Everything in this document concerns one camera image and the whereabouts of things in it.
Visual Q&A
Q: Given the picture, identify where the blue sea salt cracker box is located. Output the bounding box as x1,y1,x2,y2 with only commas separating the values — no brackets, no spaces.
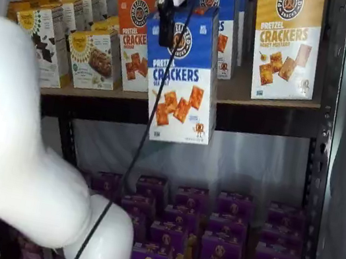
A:
125,0,237,152
180,0,250,83

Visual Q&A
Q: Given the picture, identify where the orange cheddar cracker box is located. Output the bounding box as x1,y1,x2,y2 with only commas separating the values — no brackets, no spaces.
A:
101,0,166,96

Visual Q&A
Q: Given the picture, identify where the Simple Mills almond bars box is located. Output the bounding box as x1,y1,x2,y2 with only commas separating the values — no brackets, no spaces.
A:
59,22,125,94
90,11,123,37

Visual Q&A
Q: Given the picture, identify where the wooden shelf board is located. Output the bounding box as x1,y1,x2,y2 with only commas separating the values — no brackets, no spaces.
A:
39,53,323,144

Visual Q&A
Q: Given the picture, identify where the yellow honey mustard cracker box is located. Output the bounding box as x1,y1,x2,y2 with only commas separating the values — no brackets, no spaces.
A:
238,0,331,110

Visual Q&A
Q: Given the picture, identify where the black metal shelf rack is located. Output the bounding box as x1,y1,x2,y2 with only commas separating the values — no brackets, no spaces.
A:
0,0,346,259

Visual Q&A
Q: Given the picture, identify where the white backdrop sheet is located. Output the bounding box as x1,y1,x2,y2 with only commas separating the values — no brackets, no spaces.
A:
20,0,339,223

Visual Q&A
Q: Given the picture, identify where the black cable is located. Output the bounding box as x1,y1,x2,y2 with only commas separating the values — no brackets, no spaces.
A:
68,0,199,259

